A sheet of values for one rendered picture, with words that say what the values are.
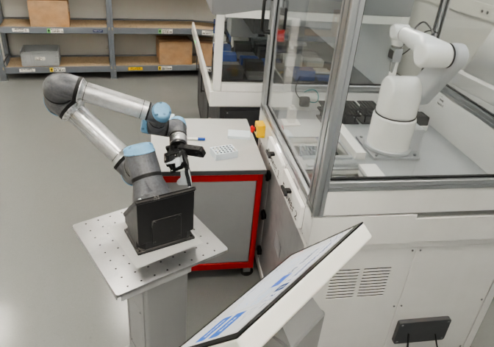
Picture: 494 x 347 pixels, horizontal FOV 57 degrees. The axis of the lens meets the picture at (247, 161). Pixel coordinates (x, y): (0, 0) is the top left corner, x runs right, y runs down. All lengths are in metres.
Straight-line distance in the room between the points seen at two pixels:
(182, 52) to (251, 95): 2.98
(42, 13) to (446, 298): 4.77
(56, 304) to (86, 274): 0.25
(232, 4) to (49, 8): 3.22
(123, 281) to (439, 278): 1.32
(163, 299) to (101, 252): 0.34
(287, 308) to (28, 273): 2.12
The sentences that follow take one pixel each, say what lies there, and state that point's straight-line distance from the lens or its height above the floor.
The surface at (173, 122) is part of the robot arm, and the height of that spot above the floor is 1.09.
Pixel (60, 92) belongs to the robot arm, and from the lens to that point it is 1.83.
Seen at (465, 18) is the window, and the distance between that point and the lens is 1.60.
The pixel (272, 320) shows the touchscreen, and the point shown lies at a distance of 0.97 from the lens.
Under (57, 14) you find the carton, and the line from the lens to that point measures 5.60.
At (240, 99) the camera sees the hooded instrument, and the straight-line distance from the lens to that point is 2.87.
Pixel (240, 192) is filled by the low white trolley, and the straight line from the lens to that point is 2.36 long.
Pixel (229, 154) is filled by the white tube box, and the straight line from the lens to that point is 2.35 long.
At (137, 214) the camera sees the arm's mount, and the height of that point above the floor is 0.94.
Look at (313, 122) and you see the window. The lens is 1.71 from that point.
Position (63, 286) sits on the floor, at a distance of 2.80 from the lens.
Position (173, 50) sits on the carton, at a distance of 5.73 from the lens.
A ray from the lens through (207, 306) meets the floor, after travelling 2.60.
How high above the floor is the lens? 1.91
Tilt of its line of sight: 29 degrees down
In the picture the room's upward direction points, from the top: 5 degrees clockwise
